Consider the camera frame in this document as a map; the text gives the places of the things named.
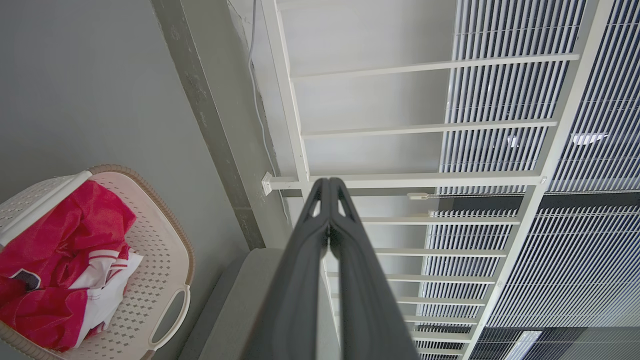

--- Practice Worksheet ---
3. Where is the white metal railing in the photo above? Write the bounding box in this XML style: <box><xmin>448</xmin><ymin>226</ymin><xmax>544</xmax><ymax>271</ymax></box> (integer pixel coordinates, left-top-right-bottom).
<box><xmin>260</xmin><ymin>0</ymin><xmax>617</xmax><ymax>360</ymax></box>

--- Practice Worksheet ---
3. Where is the thin white wall cable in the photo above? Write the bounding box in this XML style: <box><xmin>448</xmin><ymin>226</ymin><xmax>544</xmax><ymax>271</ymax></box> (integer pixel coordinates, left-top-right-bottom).
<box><xmin>248</xmin><ymin>0</ymin><xmax>291</xmax><ymax>224</ymax></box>

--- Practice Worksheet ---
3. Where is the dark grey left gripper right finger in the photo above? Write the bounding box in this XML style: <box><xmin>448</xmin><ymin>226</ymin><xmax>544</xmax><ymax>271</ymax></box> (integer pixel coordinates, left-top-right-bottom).
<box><xmin>328</xmin><ymin>177</ymin><xmax>421</xmax><ymax>360</ymax></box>

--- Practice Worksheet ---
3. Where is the red jersey garment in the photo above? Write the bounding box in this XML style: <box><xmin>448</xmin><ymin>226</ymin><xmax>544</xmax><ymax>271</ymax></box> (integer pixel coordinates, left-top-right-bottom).
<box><xmin>0</xmin><ymin>180</ymin><xmax>137</xmax><ymax>353</ymax></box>

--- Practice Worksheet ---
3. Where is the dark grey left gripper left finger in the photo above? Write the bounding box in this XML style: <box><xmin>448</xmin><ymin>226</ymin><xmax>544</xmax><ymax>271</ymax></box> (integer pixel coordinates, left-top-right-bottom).
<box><xmin>240</xmin><ymin>178</ymin><xmax>332</xmax><ymax>360</ymax></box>

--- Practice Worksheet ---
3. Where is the grey fabric sofa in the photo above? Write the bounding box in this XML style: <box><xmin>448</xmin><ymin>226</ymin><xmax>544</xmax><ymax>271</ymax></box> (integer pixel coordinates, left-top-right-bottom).
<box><xmin>178</xmin><ymin>247</ymin><xmax>342</xmax><ymax>360</ymax></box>

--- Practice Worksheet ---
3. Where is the cream perforated plastic laundry basket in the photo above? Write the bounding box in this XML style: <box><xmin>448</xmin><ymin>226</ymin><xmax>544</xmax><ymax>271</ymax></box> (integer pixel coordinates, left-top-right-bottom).
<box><xmin>0</xmin><ymin>164</ymin><xmax>196</xmax><ymax>360</ymax></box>

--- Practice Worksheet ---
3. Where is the white garment with red trim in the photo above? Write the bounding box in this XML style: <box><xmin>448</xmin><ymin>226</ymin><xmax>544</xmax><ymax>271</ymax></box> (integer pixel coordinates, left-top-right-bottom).
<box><xmin>69</xmin><ymin>248</ymin><xmax>144</xmax><ymax>349</ymax></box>

